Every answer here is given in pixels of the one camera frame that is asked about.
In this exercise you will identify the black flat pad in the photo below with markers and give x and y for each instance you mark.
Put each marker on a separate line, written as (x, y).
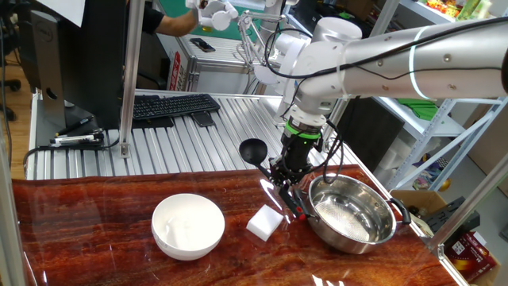
(152, 123)

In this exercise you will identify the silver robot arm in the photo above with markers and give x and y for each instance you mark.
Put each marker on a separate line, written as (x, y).
(397, 67)

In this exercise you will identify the red and white sign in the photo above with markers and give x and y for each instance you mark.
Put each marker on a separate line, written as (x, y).
(176, 69)

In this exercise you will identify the white sponge block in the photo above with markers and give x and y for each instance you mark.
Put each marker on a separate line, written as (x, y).
(264, 222)

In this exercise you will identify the black shirt sleeve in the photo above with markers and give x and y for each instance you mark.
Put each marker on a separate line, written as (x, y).
(152, 22)

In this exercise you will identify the white paper sheet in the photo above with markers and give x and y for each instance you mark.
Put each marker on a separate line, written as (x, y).
(61, 11)

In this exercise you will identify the green cloth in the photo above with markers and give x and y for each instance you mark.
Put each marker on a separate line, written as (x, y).
(420, 109)

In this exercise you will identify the black plastic case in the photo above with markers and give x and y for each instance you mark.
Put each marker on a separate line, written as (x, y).
(448, 216)

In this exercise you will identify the black smartphone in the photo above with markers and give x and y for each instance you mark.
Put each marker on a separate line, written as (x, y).
(203, 119)
(202, 44)

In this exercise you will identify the brown cardboard box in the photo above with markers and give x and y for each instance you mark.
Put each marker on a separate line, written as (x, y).
(416, 198)

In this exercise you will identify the black keyboard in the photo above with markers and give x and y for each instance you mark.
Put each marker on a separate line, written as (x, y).
(174, 106)

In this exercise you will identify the red printed carton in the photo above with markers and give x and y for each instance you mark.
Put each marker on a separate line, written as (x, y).
(468, 254)

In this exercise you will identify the person bare forearm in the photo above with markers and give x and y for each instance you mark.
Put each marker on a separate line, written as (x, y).
(174, 25)

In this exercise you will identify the black computer monitor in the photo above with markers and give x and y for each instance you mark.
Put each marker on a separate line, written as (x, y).
(91, 59)

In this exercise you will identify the silver aluminium flight case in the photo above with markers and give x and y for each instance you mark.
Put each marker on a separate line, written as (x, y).
(222, 75)

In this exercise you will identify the white metal shelf rack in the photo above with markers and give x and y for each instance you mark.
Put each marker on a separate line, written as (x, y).
(428, 127)

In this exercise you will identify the yellow ball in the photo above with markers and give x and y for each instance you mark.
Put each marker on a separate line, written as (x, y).
(445, 185)

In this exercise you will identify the wood pattern table mat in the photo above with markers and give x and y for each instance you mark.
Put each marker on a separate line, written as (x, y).
(99, 246)

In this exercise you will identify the black office chair base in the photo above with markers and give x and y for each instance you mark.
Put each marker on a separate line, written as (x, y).
(10, 85)

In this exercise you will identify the person hand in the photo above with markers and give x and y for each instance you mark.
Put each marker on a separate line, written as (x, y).
(196, 18)

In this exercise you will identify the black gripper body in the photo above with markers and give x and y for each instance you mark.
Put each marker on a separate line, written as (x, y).
(298, 153)

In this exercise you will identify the white ceramic bowl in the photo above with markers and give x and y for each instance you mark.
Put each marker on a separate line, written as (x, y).
(186, 226)

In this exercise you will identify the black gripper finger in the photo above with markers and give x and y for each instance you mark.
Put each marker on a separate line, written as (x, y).
(303, 174)
(277, 170)

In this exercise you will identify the white marker pen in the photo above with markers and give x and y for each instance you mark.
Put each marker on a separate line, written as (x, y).
(77, 139)

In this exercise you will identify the black pen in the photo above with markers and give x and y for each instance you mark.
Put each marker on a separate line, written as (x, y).
(75, 126)

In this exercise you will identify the white haptic control device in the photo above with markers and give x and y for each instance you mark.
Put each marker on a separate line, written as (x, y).
(220, 18)

